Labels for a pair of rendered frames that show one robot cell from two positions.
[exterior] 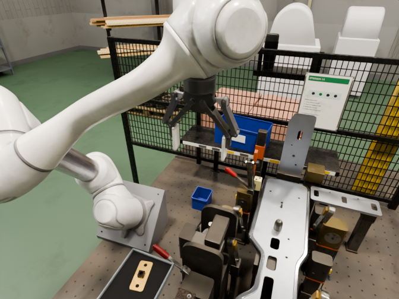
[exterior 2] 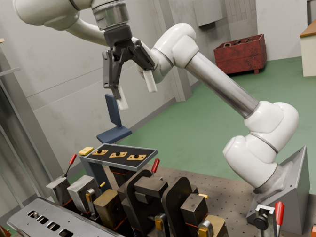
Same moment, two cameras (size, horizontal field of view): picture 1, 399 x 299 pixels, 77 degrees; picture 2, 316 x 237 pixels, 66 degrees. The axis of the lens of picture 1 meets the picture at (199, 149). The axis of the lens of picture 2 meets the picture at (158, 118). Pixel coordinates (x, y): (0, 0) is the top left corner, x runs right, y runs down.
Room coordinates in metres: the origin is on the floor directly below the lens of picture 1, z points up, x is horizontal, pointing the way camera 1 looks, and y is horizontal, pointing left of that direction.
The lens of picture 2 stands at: (0.87, -0.66, 1.63)
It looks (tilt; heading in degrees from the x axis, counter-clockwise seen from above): 20 degrees down; 112
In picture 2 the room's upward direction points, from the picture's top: 18 degrees counter-clockwise
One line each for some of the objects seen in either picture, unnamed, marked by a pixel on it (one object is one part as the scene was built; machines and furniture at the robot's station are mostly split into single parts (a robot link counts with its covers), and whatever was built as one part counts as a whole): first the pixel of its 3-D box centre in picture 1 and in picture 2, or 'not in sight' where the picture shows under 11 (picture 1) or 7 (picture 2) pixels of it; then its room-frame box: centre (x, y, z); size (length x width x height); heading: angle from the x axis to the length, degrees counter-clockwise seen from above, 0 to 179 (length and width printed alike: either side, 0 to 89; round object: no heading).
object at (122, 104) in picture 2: (224, 146); (120, 98); (0.54, -0.06, 1.48); 0.03 x 0.01 x 0.07; 159
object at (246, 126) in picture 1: (242, 132); not in sight; (1.32, -0.26, 1.10); 0.30 x 0.17 x 0.13; 62
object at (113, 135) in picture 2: not in sight; (113, 131); (-0.97, 2.14, 0.48); 0.56 x 0.53 x 0.95; 65
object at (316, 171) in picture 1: (307, 194); not in sight; (1.01, -0.59, 0.88); 0.08 x 0.08 x 0.36; 68
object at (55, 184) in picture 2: not in sight; (72, 207); (-0.11, 0.19, 0.88); 0.12 x 0.07 x 0.36; 68
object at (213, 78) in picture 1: (199, 92); (121, 44); (0.57, 0.00, 1.62); 0.08 x 0.07 x 0.09; 69
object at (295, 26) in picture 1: (289, 61); not in sight; (4.14, -1.44, 0.81); 0.82 x 0.70 x 1.62; 70
